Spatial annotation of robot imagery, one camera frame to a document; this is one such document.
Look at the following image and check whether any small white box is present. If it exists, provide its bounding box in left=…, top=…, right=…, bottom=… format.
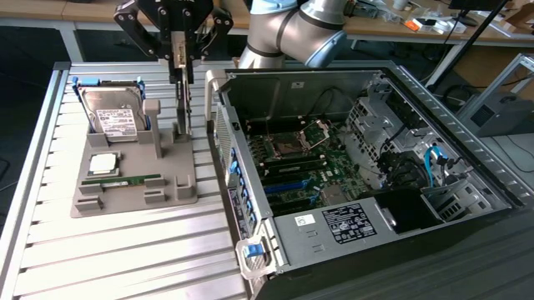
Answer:
left=421, top=17, right=468, bottom=35

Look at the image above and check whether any blue wire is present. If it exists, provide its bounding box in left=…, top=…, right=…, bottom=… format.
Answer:
left=424, top=146, right=450, bottom=188

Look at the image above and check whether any green RAM stick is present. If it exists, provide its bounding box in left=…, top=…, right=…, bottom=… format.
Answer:
left=82, top=174, right=163, bottom=188

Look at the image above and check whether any black wire bundle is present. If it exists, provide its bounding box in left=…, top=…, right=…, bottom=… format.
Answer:
left=377, top=151, right=432, bottom=191

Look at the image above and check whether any CPU socket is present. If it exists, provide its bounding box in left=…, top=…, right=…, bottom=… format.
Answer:
left=266, top=132, right=313, bottom=157

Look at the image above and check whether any metal socket cover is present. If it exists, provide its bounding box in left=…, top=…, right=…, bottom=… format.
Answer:
left=298, top=120, right=335, bottom=148

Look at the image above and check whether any wooden desk white frame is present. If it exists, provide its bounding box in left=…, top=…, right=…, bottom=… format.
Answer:
left=346, top=0, right=534, bottom=91
left=0, top=0, right=251, bottom=62

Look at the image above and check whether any silver disk bay cage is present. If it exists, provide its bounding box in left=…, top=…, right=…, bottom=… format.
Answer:
left=345, top=79, right=444, bottom=157

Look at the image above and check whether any silver CPU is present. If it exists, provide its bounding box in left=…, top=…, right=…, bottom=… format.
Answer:
left=88, top=152, right=123, bottom=178

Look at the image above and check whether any silver hard disk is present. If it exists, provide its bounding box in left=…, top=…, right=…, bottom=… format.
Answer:
left=79, top=87, right=143, bottom=143

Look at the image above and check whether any black stand pole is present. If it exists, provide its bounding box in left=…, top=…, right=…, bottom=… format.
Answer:
left=424, top=0, right=513, bottom=93

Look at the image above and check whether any grey metal box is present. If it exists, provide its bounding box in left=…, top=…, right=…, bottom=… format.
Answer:
left=354, top=0, right=380, bottom=18

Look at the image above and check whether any open black PC case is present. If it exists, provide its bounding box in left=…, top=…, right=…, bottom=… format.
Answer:
left=203, top=61, right=534, bottom=300

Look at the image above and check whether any grey computer tower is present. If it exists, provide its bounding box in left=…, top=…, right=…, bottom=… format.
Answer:
left=457, top=92, right=534, bottom=138

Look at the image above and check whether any blue expansion slot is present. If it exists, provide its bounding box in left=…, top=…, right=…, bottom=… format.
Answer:
left=263, top=179, right=313, bottom=194

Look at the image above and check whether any green motherboard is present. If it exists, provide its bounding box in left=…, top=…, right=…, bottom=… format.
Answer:
left=245, top=123, right=380, bottom=217

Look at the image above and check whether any black RAM stick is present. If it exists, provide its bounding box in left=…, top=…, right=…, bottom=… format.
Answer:
left=263, top=155, right=329, bottom=176

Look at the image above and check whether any silver disk bay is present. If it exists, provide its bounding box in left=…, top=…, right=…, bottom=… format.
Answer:
left=420, top=179, right=513, bottom=223

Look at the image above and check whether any black graphics card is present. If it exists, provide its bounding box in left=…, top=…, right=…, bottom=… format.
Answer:
left=170, top=30, right=194, bottom=134

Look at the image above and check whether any brown cardboard piece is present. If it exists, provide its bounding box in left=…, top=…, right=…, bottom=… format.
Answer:
left=502, top=2, right=534, bottom=32

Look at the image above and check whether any grey parts rack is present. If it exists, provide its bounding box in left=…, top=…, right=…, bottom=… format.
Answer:
left=70, top=99, right=199, bottom=219

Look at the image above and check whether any grey chipset heatsink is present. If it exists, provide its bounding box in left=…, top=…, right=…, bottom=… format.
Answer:
left=323, top=186, right=351, bottom=204

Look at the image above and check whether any black wire loop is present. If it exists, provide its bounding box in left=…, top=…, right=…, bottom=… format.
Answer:
left=313, top=87, right=355, bottom=123

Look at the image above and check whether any black expansion slot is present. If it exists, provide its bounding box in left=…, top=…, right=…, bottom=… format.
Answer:
left=266, top=195, right=314, bottom=215

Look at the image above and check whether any grey power supply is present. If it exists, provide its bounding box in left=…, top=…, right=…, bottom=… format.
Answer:
left=273, top=193, right=402, bottom=266

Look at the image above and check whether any aluminium profile frame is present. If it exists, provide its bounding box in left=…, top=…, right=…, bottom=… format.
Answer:
left=480, top=52, right=534, bottom=98

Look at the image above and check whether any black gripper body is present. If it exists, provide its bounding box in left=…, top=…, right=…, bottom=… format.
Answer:
left=137, top=0, right=214, bottom=16

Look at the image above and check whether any blue disk caddy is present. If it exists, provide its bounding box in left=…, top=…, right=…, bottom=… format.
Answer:
left=70, top=76, right=147, bottom=132

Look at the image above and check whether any black monitor stand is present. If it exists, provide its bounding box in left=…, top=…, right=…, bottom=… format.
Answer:
left=449, top=0, right=480, bottom=26

